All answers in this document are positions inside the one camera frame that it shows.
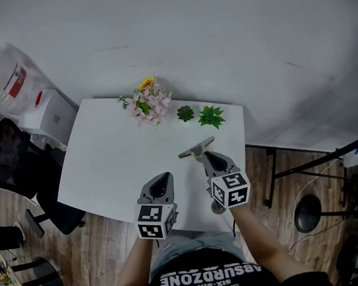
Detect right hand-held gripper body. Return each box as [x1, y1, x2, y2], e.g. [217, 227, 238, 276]
[202, 147, 253, 211]

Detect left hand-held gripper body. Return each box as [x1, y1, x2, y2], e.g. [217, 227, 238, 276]
[130, 171, 181, 243]

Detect grey metal squeegee object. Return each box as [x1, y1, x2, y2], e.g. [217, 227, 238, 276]
[176, 136, 228, 218]

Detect person's right forearm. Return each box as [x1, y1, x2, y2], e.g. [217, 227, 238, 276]
[231, 200, 311, 286]

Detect person's left forearm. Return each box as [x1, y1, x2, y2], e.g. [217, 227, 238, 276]
[109, 235, 158, 286]

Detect person's grey shorts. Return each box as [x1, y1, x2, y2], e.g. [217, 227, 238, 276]
[145, 225, 251, 281]

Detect white table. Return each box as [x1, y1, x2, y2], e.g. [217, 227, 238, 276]
[48, 84, 254, 249]

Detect person's black printed t-shirt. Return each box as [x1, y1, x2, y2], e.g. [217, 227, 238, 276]
[86, 237, 335, 286]

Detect bright green spiky plant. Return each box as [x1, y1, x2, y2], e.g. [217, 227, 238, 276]
[196, 104, 228, 132]

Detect black round stool base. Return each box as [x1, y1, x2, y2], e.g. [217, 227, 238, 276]
[292, 194, 325, 235]

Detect dark green succulent plant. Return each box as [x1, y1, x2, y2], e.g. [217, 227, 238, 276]
[176, 104, 196, 123]

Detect pink artificial flower bouquet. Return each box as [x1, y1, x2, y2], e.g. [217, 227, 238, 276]
[116, 74, 176, 130]

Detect black stool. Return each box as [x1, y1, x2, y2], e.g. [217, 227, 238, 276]
[8, 254, 65, 286]

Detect white water dispenser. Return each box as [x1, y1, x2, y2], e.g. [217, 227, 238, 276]
[15, 86, 82, 151]

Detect black office chair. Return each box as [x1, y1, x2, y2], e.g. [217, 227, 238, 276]
[0, 112, 89, 242]

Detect clear large water bottle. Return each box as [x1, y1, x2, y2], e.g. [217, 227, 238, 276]
[0, 41, 42, 117]

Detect white cable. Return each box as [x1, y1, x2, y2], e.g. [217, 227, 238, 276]
[280, 158, 352, 252]

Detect black metal frame desk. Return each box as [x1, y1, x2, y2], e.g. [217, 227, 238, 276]
[244, 132, 358, 211]

